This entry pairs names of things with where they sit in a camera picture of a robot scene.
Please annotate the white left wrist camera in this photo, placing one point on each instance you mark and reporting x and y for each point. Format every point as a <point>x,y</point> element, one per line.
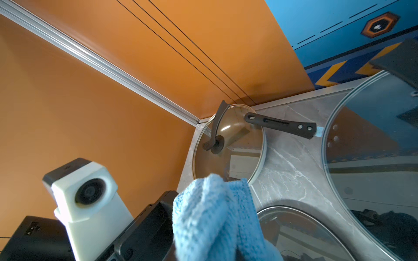
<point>88,205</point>

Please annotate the black wok with handle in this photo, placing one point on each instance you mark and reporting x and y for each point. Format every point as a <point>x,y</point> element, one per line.
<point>306,130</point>

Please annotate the glass lid with black knob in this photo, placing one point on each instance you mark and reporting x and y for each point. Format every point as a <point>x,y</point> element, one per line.
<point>299,236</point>

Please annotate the glass lid with black strap handle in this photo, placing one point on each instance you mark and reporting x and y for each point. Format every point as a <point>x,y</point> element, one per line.
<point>229,146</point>

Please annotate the light blue cloth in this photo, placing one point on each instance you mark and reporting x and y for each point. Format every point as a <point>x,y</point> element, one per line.
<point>215,220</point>

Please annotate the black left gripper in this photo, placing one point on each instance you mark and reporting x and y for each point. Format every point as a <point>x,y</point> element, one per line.
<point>148,238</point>

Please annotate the aluminium corner post left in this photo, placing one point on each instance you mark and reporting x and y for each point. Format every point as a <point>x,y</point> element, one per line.
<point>47,32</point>

